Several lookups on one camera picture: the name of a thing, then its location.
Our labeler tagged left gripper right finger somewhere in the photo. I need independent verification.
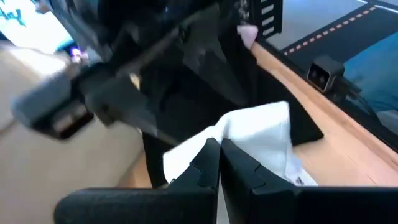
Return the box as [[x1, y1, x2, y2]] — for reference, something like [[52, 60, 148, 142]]
[[220, 139, 398, 224]]

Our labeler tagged plain white cloth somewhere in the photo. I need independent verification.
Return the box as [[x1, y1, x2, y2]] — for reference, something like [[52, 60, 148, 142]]
[[162, 101, 318, 187]]

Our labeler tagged black slotted box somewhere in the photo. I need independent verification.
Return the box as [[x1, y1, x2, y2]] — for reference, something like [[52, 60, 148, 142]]
[[236, 0, 284, 40]]

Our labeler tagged white sign blue lettering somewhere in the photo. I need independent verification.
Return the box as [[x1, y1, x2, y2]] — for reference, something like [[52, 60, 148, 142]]
[[0, 0, 75, 55]]

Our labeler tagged blue floor mat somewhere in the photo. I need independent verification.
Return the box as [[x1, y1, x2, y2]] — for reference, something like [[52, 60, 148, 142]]
[[343, 30, 398, 113]]

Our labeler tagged black mat orange-striped edge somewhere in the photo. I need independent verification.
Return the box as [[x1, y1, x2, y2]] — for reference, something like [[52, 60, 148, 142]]
[[281, 2, 398, 72]]

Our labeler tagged pink garment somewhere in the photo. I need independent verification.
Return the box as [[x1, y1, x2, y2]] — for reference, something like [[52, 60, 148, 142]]
[[236, 24, 259, 50]]

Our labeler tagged black garment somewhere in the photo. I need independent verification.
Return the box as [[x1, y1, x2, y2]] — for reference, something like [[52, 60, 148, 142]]
[[141, 18, 325, 189]]

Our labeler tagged beige fabric storage bin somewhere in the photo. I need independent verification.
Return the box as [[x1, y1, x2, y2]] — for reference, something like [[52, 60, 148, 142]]
[[0, 40, 153, 224]]

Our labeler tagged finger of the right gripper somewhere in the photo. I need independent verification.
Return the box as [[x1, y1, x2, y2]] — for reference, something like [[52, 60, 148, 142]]
[[182, 18, 249, 106], [11, 60, 181, 147]]

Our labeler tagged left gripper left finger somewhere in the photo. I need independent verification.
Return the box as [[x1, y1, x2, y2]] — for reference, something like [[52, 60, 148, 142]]
[[54, 138, 221, 224]]

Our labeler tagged black camera cable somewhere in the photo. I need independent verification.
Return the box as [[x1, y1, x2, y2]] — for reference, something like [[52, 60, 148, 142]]
[[337, 77, 376, 118]]

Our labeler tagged black table-level camera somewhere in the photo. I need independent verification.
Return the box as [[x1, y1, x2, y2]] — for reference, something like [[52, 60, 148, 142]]
[[307, 55, 346, 93]]

